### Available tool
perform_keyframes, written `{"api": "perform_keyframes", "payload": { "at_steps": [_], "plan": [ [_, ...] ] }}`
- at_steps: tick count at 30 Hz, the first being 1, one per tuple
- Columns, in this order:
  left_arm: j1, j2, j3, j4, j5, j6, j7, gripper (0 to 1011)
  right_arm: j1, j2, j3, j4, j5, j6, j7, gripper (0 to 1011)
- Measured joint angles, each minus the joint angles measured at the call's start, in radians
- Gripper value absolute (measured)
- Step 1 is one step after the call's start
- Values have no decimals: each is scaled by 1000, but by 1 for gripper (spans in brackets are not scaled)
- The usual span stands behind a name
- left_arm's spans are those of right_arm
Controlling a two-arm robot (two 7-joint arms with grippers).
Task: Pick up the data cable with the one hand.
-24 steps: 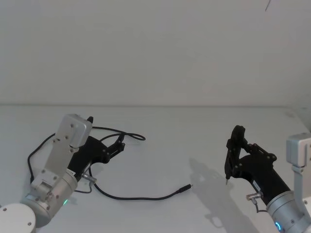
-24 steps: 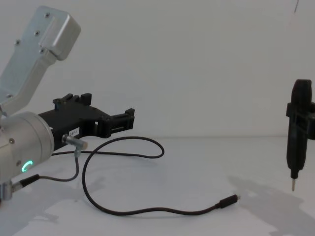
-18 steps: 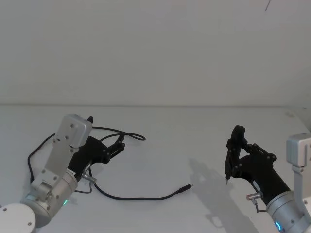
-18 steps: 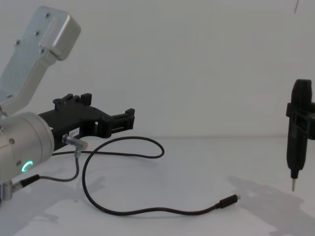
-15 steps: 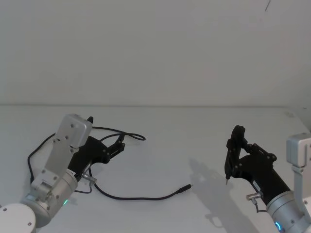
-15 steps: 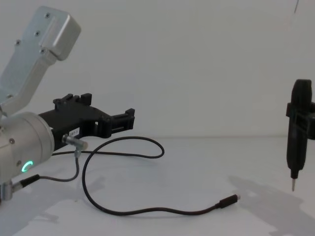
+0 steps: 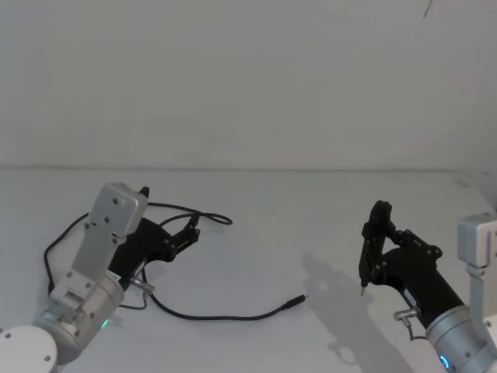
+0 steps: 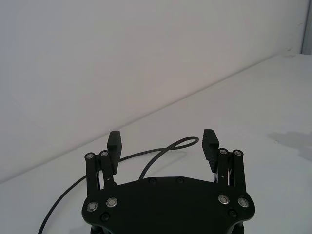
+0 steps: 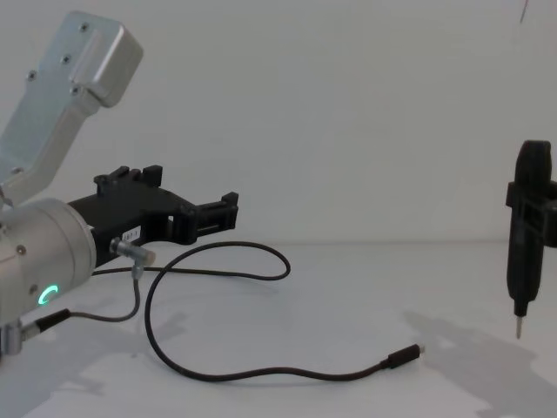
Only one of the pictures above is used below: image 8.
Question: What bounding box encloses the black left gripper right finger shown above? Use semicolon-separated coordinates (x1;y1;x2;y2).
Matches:
201;129;248;194

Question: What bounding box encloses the black cable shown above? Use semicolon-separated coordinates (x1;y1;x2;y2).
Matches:
38;136;199;234

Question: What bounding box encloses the white table cloth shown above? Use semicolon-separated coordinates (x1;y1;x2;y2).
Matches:
0;52;312;234

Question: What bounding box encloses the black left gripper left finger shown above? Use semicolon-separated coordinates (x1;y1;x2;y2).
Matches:
84;130;124;196

